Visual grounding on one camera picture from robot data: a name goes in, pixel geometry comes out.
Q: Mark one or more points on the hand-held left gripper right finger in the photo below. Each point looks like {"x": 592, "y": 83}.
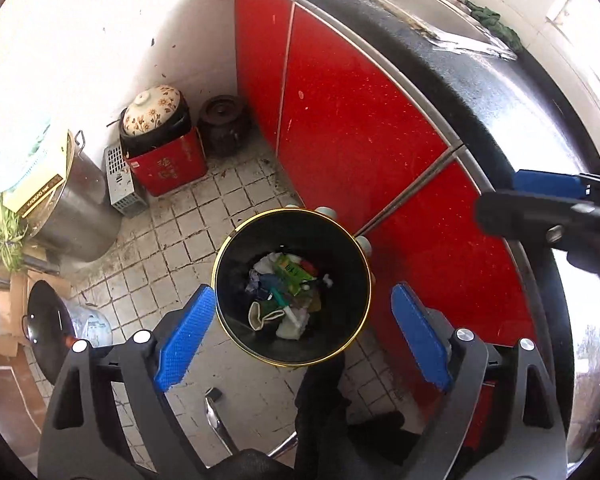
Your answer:
{"x": 422, "y": 335}

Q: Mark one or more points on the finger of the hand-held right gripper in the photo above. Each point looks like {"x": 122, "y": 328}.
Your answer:
{"x": 547, "y": 183}
{"x": 520, "y": 215}

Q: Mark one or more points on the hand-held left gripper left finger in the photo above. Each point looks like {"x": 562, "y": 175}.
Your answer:
{"x": 185, "y": 340}

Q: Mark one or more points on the black bin with gold rim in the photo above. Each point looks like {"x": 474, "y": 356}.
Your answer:
{"x": 235, "y": 305}

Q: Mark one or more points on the purple wrapper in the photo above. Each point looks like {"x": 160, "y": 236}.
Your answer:
{"x": 257, "y": 283}

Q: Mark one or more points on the white plastic stick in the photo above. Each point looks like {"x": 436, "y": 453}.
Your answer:
{"x": 292, "y": 316}

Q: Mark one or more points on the black stone countertop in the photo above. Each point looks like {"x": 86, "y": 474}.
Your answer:
{"x": 505, "y": 120}

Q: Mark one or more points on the beige cup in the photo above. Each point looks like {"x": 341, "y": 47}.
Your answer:
{"x": 261, "y": 316}

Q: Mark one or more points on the chrome chair leg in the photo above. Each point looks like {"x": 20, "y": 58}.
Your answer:
{"x": 220, "y": 417}

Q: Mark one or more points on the small white tissue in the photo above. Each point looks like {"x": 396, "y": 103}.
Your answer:
{"x": 267, "y": 263}

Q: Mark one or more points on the green carton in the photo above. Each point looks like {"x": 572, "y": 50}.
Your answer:
{"x": 292, "y": 275}

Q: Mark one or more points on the red wrapper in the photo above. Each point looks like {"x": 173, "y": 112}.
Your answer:
{"x": 308, "y": 265}

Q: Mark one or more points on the black wok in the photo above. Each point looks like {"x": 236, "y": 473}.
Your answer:
{"x": 47, "y": 325}

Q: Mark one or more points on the large steel stockpot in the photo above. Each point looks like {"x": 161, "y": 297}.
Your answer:
{"x": 80, "y": 210}

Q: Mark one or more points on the grey metal cage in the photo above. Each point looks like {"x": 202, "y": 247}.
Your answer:
{"x": 122, "y": 185}

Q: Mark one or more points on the green cloth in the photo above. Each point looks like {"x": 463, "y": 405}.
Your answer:
{"x": 495, "y": 22}

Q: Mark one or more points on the red box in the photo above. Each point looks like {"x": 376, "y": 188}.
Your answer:
{"x": 170, "y": 167}

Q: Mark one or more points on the red kitchen cabinet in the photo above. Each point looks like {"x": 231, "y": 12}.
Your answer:
{"x": 355, "y": 110}

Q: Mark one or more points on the yellow cardboard box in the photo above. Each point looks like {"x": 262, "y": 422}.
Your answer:
{"x": 40, "y": 192}

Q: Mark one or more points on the green plant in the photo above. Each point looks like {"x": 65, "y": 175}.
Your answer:
{"x": 5, "y": 235}

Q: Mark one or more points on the dark clay jar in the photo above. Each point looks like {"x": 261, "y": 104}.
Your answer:
{"x": 225, "y": 120}

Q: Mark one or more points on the floral ceramic pot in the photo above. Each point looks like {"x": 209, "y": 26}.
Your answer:
{"x": 150, "y": 110}

